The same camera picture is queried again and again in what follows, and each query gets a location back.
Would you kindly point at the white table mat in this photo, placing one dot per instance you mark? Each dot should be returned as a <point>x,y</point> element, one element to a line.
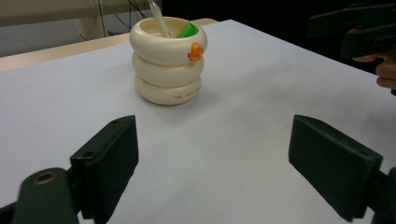
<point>233,124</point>

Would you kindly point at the green highlighter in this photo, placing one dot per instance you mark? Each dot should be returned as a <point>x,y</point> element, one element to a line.
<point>188,31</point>

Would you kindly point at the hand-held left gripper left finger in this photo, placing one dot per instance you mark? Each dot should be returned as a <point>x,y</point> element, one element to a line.
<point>106,165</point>

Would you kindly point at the light wooden bench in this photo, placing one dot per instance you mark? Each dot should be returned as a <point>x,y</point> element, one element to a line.
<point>46,12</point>

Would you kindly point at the cream ringed pen holder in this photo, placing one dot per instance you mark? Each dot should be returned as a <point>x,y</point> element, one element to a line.
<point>165,71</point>

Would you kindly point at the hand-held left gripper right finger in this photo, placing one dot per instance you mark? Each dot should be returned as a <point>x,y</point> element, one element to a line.
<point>333,168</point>

